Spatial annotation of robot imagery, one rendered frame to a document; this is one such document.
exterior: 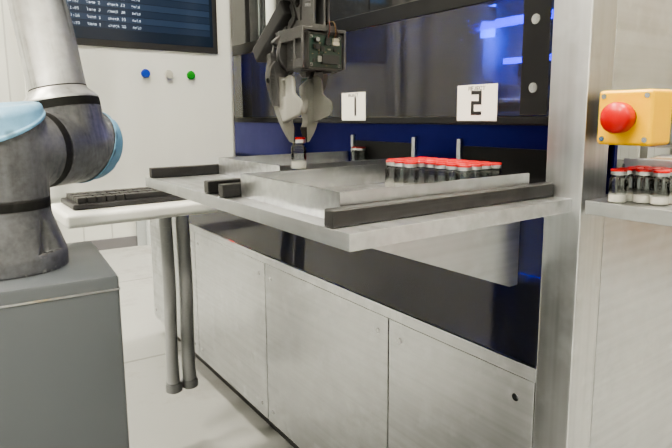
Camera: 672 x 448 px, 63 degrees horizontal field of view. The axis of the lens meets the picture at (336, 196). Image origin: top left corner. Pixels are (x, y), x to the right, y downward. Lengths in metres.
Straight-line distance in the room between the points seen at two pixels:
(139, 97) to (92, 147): 0.58
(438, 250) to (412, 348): 0.41
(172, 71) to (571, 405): 1.18
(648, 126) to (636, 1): 0.23
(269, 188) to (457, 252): 0.28
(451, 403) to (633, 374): 0.32
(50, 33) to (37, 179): 0.24
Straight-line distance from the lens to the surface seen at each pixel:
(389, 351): 1.22
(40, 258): 0.85
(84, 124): 0.95
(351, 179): 0.95
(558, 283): 0.90
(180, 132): 1.54
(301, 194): 0.69
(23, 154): 0.85
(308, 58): 0.74
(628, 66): 0.95
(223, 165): 1.17
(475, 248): 0.84
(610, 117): 0.79
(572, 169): 0.86
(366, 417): 1.36
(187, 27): 1.56
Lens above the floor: 1.00
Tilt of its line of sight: 8 degrees down
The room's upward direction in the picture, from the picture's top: straight up
